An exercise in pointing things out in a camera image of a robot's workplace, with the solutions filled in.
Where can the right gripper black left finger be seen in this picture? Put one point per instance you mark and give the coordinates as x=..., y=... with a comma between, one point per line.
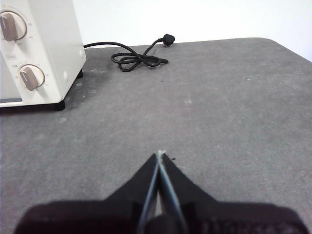
x=97, y=217

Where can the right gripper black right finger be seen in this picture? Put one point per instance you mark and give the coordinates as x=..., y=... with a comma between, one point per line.
x=231, y=219

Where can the beige oven knob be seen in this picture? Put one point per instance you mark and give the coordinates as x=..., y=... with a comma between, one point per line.
x=30, y=78
x=11, y=26

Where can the cream Toshiba toaster oven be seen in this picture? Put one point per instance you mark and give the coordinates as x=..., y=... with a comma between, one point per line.
x=58, y=36

